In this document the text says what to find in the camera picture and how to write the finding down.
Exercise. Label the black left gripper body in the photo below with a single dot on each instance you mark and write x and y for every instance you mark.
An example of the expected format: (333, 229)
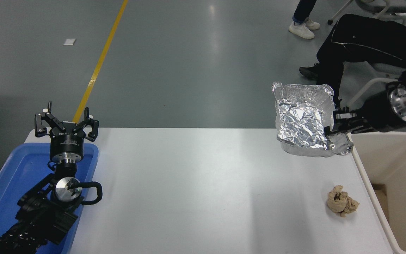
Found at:
(67, 146)

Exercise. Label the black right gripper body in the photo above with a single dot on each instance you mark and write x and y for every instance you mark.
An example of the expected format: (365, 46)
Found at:
(377, 114)

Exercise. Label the silver foil tray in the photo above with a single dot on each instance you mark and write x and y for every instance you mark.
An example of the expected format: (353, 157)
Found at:
(301, 120)

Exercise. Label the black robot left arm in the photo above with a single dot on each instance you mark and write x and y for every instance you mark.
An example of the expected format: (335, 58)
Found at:
(44, 215)

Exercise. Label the white chair with casters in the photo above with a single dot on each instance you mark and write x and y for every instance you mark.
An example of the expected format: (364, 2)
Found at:
(368, 86)

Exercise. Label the blue plastic tray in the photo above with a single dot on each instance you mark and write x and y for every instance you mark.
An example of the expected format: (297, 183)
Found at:
(19, 169)

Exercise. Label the large pale plastic bin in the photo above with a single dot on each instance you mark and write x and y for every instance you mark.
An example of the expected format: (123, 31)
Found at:
(400, 169)

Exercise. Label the seated person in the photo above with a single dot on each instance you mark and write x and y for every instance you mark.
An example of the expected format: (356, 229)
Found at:
(361, 46)

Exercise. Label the crumpled tan paper ball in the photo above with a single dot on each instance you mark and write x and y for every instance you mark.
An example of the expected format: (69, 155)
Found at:
(340, 203)

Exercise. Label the standing person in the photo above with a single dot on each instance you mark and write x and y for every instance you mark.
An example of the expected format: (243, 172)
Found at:
(301, 21)

